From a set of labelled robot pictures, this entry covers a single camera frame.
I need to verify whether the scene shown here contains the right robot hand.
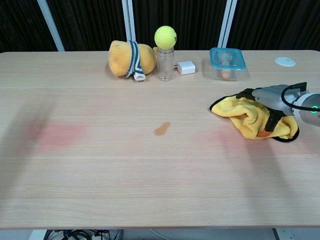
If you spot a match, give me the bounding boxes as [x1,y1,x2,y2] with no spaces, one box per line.
[235,84,298,132]

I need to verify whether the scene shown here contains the yellow cloth with black trim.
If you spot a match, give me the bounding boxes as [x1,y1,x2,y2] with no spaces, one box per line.
[209,95,300,143]

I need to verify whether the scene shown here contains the brown stain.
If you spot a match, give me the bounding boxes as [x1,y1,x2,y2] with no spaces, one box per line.
[153,121,172,137]

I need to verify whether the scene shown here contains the clear container with teal lid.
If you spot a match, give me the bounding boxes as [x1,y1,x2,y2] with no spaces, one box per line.
[209,47,247,82]

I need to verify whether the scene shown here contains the white power adapter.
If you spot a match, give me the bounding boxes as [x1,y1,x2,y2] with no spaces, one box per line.
[174,60,197,76]

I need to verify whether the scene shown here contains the clear plastic jar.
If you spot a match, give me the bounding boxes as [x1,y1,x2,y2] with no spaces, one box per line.
[156,46,175,82]

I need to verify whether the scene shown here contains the yellow tennis ball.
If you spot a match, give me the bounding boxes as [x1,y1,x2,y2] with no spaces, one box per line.
[154,25,178,49]

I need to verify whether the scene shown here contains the blue white striped sock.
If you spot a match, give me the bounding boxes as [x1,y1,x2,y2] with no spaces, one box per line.
[124,40,147,82]

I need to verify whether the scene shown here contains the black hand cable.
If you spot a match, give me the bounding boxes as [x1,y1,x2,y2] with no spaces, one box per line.
[281,81,320,111]

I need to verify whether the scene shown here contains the white round cable grommet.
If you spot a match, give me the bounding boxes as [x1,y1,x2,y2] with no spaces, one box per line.
[274,56,297,67]

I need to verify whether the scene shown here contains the grey metal frame post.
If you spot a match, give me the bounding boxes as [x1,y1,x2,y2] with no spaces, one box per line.
[36,0,66,52]
[121,0,137,42]
[217,0,238,49]

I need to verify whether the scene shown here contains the black cables under table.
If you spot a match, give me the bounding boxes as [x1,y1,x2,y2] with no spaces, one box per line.
[44,229,125,240]

